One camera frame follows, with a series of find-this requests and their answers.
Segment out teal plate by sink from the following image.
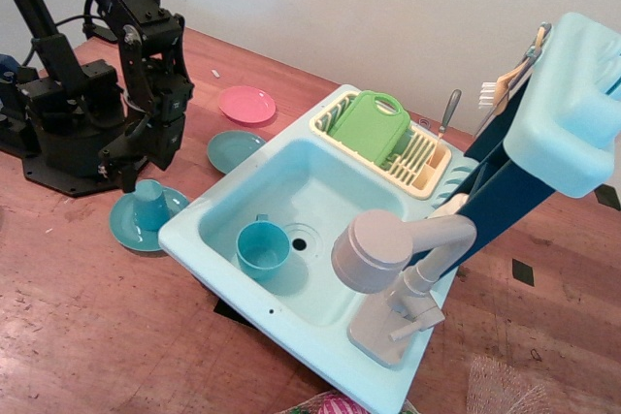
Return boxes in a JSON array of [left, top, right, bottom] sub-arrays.
[[207, 130, 266, 174]]

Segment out white bristle brush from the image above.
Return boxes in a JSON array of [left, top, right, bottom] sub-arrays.
[[478, 81, 497, 109]]

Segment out teal cup in sink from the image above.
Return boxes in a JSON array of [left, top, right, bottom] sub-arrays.
[[236, 214, 291, 281]]

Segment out pink plate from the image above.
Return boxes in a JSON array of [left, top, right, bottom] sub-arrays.
[[218, 85, 277, 125]]

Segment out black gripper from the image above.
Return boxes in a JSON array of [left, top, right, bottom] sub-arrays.
[[99, 88, 193, 193]]

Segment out teal plate under cup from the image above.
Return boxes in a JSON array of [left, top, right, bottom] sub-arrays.
[[109, 186, 189, 253]]

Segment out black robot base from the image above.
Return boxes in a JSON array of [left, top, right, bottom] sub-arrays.
[[1, 51, 122, 197]]

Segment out teal upside-down cup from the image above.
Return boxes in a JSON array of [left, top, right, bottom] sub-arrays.
[[133, 179, 170, 232]]

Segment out dark blue shelf post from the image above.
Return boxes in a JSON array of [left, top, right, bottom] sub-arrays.
[[448, 83, 554, 272]]

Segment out grey toy faucet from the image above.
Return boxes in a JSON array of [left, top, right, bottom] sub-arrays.
[[331, 209, 477, 367]]

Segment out light blue top shelf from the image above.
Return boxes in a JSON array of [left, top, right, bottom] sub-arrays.
[[503, 13, 620, 198]]

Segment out green cutting board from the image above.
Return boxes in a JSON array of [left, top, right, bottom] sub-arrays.
[[328, 90, 410, 166]]

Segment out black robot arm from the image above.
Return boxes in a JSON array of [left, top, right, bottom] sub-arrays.
[[1, 0, 193, 197]]

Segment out grey handled utensil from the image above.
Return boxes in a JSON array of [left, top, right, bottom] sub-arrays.
[[435, 89, 462, 149]]

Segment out white mesh bag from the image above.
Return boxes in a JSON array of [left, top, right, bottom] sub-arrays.
[[466, 356, 552, 413]]

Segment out cream dish rack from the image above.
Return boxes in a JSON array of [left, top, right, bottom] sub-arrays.
[[310, 90, 452, 200]]

